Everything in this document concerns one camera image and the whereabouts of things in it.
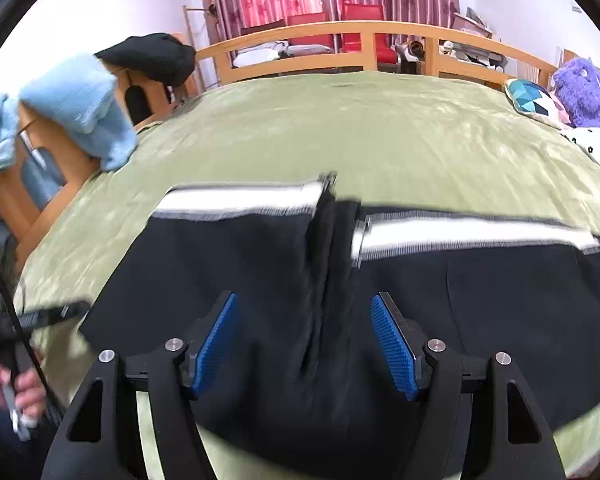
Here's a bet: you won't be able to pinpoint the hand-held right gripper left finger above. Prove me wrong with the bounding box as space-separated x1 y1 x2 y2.
40 290 240 480

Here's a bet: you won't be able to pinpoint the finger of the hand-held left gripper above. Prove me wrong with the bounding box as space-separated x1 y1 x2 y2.
17 301 92 333

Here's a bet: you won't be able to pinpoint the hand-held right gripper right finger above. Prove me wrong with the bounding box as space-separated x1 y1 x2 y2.
370 291 567 480

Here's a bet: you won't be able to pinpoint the black pants with white bands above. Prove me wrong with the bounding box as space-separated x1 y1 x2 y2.
80 172 600 480

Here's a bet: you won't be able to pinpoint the person's left hand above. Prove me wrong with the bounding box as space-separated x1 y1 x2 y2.
0 355 47 428

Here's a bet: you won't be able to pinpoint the light blue fleece blanket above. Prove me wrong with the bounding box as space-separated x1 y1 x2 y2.
19 54 138 172

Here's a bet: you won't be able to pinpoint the green plush blanket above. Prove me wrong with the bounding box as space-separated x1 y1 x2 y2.
15 71 600 480

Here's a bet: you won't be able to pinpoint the black garment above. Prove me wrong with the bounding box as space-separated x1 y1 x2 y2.
95 33 197 88

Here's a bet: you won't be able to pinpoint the geometric patterned pillow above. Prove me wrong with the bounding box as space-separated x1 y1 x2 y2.
504 78 573 126

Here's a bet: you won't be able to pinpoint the white cloth bundle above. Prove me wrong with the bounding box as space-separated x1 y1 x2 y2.
232 42 292 69

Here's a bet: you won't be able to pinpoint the wooden coat rack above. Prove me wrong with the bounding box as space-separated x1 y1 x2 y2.
182 2 222 89

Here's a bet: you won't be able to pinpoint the purple plush toy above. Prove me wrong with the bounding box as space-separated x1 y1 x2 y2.
551 56 600 128

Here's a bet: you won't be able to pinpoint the dark wooden chair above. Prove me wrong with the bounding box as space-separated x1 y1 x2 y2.
239 19 287 39

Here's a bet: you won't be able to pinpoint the pile of papers and boxes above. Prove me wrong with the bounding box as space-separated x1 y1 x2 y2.
450 7 507 69

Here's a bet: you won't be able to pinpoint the red chair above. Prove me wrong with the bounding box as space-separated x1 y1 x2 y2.
286 12 334 54
341 3 399 64

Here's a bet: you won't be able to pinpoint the black cable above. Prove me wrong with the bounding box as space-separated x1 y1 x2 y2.
0 240 67 427

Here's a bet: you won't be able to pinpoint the wooden bed frame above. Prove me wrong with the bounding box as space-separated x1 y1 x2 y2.
0 20 600 261

